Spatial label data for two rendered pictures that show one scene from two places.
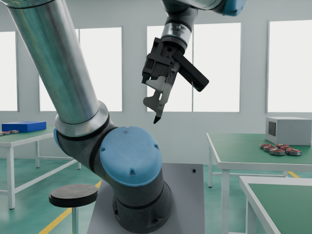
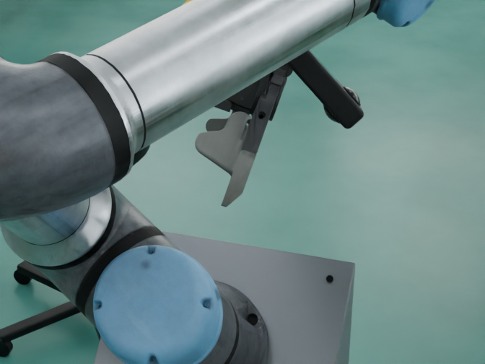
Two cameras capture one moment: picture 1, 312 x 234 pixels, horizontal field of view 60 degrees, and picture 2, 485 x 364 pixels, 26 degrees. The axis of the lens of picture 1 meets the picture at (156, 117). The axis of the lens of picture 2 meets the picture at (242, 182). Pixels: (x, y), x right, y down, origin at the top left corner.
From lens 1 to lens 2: 0.60 m
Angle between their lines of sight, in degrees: 28
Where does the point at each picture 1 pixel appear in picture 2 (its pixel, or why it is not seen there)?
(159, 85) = (227, 151)
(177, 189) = (283, 323)
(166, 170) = (266, 269)
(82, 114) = (53, 235)
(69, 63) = not seen: hidden behind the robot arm
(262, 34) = not seen: outside the picture
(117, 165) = (125, 344)
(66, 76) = not seen: hidden behind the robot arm
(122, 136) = (138, 276)
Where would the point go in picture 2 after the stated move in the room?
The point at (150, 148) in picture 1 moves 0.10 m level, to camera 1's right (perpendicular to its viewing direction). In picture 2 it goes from (192, 310) to (297, 321)
